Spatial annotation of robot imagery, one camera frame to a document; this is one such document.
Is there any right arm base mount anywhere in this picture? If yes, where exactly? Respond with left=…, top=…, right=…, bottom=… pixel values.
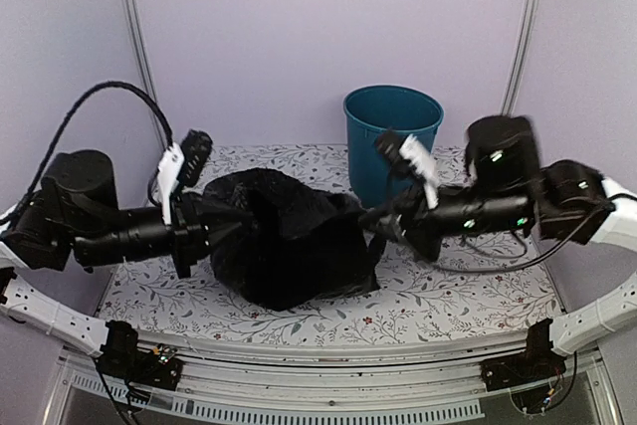
left=480, top=319, right=566, bottom=391

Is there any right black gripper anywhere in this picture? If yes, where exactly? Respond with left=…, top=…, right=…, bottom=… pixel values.
left=358, top=174, right=528, bottom=260

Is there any right aluminium frame post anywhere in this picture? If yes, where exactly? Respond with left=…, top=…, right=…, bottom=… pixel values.
left=501, top=0, right=540, bottom=115

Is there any teal plastic trash bin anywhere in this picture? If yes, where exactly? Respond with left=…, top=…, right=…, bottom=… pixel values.
left=342, top=86, right=445, bottom=210

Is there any left aluminium frame post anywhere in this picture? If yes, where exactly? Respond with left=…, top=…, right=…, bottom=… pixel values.
left=110, top=0, right=165, bottom=122

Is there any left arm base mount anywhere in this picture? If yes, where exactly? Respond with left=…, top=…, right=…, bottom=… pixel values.
left=97, top=320, right=184, bottom=391

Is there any aluminium frame post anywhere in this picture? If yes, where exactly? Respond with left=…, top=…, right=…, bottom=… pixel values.
left=501, top=0, right=540, bottom=115
left=110, top=0, right=165, bottom=122

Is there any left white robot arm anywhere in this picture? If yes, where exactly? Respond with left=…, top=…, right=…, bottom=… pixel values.
left=1, top=143, right=253, bottom=379

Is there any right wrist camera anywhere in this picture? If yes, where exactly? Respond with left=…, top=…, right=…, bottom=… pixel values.
left=374, top=129, right=441, bottom=209

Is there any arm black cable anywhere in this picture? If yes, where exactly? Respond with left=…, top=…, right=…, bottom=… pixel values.
left=382, top=170, right=613, bottom=275
left=19, top=80, right=175, bottom=207

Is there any floral patterned table mat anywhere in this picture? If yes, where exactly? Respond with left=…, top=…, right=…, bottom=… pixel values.
left=97, top=143, right=561, bottom=346

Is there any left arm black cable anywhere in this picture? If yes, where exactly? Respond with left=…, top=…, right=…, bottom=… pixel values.
left=19, top=80, right=175, bottom=207

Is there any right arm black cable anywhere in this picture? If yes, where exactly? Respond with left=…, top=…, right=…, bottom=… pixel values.
left=382, top=170, right=613, bottom=275

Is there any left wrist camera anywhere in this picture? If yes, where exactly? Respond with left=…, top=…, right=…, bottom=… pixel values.
left=156, top=129, right=213, bottom=226

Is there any front aluminium rail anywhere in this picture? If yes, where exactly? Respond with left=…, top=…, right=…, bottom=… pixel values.
left=44, top=332, right=623, bottom=424

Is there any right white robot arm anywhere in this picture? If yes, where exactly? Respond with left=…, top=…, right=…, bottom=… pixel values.
left=360, top=115, right=636, bottom=264

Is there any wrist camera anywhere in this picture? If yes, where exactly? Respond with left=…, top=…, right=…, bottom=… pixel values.
left=374, top=129, right=441, bottom=209
left=156, top=129, right=213, bottom=226

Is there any black plastic trash bag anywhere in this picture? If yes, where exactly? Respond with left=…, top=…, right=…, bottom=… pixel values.
left=203, top=168, right=386, bottom=312

